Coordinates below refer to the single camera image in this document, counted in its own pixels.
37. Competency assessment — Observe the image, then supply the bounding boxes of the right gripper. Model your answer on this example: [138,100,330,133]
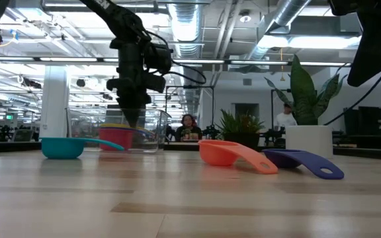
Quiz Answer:
[327,0,381,87]

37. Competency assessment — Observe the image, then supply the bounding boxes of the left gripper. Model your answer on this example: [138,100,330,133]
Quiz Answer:
[106,41,167,129]

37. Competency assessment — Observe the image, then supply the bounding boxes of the red measuring cup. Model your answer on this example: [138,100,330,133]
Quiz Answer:
[98,128,135,151]

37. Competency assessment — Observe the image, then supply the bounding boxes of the teal measuring cup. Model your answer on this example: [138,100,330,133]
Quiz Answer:
[40,137,125,160]

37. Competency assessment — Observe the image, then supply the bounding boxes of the orange measuring cup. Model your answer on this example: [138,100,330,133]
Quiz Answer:
[198,139,279,175]

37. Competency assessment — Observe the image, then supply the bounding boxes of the purple measuring cup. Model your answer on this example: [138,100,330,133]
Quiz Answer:
[262,148,345,180]

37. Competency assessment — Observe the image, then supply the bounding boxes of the clear plastic basket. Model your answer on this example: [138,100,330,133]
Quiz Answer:
[66,108,171,153]

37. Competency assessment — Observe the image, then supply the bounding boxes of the wooden desk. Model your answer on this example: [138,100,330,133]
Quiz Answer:
[162,141,204,151]

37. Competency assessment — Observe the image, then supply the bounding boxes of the person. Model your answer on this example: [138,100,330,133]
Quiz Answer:
[175,114,203,142]
[275,102,298,128]

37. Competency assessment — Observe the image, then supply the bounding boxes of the white pillar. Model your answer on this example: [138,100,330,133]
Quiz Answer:
[40,64,71,139]

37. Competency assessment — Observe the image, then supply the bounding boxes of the black monitors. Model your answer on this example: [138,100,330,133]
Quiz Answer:
[342,105,381,136]

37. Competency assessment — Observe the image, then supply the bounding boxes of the black overhead light bar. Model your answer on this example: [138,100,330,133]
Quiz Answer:
[0,56,381,69]

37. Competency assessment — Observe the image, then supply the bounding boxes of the succulent in black pot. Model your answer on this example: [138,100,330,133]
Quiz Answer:
[216,108,266,150]

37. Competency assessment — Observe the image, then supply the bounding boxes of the snake plant in white pot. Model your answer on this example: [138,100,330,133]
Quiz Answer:
[265,54,349,159]

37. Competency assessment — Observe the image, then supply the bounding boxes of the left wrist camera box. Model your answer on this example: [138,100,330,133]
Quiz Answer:
[144,42,173,75]

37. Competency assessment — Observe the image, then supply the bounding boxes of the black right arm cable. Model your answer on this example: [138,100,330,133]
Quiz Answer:
[324,64,381,126]

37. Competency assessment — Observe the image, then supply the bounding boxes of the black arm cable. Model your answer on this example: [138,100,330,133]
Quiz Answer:
[146,30,208,85]
[324,64,381,126]

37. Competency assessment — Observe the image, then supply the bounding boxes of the black metal rack frame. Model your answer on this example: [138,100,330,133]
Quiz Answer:
[165,85,215,126]
[271,88,292,120]

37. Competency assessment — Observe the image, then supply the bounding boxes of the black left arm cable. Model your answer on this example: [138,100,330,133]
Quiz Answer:
[146,30,208,85]

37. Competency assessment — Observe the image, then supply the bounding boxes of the silver ventilation duct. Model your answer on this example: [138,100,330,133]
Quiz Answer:
[245,0,310,60]

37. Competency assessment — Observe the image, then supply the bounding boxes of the black aluminium table frame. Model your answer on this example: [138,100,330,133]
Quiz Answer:
[0,140,381,162]

